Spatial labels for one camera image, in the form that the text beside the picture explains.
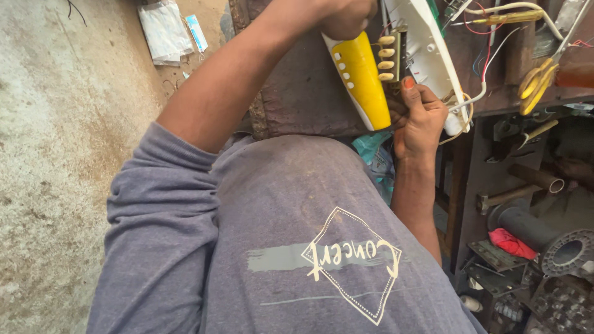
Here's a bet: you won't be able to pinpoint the person's left hand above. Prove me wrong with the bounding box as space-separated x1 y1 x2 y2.
319 0 378 41

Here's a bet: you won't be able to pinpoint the person's right hand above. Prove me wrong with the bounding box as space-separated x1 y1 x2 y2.
389 76 449 160

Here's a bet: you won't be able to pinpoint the brass terminal block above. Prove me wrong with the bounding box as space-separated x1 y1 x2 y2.
377 26 408 85

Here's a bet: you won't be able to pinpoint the yellow and white appliance housing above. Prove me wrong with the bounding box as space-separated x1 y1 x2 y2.
321 31 392 132

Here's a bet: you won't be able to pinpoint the white plastic appliance cover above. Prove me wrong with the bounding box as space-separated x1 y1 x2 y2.
384 0 471 136

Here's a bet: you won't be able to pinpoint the green circuit board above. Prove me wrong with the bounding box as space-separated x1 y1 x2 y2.
426 0 466 39

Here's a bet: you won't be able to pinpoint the teal plastic bag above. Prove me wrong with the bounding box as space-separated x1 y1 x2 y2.
351 131 396 206

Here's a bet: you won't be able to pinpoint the small blue and white packet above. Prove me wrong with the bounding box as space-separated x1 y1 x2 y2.
185 14 209 53

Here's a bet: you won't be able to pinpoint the white plastic bag packet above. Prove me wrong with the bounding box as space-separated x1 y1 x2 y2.
137 0 196 67

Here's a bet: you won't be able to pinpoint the person's grey printed shirt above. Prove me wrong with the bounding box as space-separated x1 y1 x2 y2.
86 122 488 334

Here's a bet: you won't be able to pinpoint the short metal pipe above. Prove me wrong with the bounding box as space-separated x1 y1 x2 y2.
508 163 566 195

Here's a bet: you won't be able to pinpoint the red cloth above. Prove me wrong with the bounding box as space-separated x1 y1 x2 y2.
488 228 539 261

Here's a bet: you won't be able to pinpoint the grey flanged pipe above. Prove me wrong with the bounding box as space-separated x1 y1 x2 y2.
487 205 594 278

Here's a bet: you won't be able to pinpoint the heap of metal scrap parts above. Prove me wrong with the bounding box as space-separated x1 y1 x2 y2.
457 239 594 334

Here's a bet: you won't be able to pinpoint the red thin wire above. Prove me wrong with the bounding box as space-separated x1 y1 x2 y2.
463 0 507 84

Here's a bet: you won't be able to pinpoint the white electric cable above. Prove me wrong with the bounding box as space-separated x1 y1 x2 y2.
438 2 565 145

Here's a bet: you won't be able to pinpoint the yellow-handled screwdriver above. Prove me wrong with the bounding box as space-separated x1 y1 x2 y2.
450 10 545 27

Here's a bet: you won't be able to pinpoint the yellow-handled scissors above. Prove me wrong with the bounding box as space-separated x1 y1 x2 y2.
517 0 594 117

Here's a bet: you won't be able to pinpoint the wooden-handled hammer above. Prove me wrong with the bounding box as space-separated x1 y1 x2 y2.
476 184 545 215

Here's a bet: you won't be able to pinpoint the black wire piece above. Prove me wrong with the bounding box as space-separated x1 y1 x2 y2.
65 0 88 27

